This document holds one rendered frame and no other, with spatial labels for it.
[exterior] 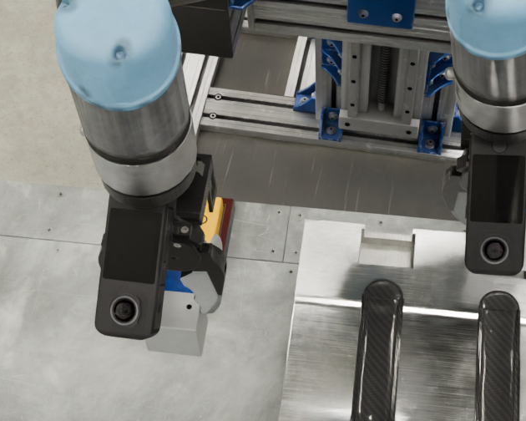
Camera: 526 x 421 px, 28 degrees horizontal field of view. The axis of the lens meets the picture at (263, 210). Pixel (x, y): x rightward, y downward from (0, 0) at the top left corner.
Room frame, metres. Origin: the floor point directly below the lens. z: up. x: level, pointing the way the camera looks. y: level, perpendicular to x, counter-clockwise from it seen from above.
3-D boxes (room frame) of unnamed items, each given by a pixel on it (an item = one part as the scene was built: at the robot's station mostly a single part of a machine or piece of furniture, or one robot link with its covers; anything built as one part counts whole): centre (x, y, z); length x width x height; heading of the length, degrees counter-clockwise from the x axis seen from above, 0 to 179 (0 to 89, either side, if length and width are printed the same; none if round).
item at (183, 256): (0.46, 0.08, 1.09); 0.09 x 0.08 x 0.12; 168
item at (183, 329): (0.47, 0.08, 0.93); 0.13 x 0.05 x 0.05; 168
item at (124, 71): (0.45, 0.08, 1.25); 0.09 x 0.08 x 0.11; 9
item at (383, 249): (0.51, -0.12, 0.87); 0.05 x 0.05 x 0.04; 78
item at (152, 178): (0.45, 0.08, 1.17); 0.08 x 0.08 x 0.05
